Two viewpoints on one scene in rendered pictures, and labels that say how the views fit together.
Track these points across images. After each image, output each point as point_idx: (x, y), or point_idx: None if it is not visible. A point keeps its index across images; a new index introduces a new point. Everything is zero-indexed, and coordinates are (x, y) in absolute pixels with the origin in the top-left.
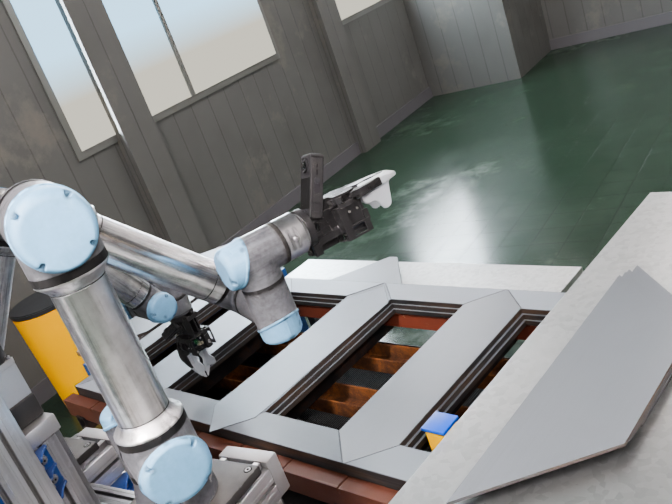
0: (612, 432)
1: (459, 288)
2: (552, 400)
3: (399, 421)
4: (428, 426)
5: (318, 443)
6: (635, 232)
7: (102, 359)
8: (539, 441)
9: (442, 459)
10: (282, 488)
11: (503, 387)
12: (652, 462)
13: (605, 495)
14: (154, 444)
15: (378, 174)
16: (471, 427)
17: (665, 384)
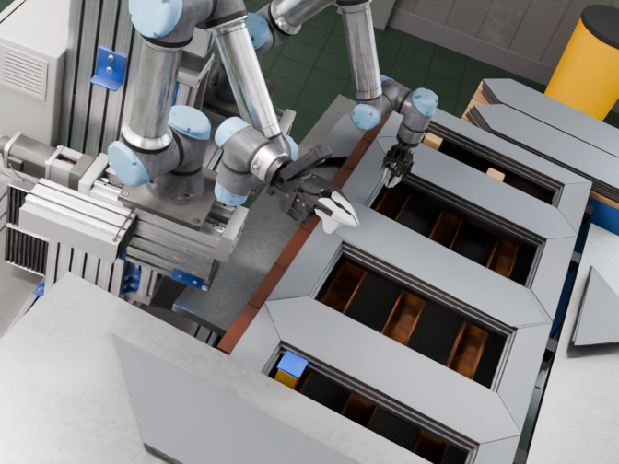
0: (157, 436)
1: (530, 390)
2: (208, 404)
3: (311, 339)
4: (287, 355)
5: (293, 283)
6: None
7: (136, 82)
8: (160, 390)
9: (169, 336)
10: (219, 257)
11: (249, 379)
12: (131, 462)
13: (104, 428)
14: (124, 141)
15: (342, 212)
16: (203, 355)
17: None
